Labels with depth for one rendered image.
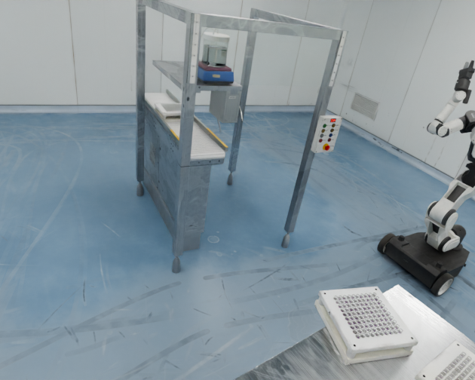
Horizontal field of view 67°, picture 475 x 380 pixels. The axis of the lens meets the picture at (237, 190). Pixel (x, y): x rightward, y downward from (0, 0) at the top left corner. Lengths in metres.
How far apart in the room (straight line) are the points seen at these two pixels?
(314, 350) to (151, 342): 1.26
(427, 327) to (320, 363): 0.48
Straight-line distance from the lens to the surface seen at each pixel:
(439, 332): 1.57
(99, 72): 5.55
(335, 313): 1.31
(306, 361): 1.25
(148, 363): 2.24
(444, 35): 5.65
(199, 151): 2.33
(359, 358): 1.29
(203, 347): 2.31
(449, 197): 3.17
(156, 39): 5.59
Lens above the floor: 1.86
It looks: 29 degrees down
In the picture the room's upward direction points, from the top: 9 degrees clockwise
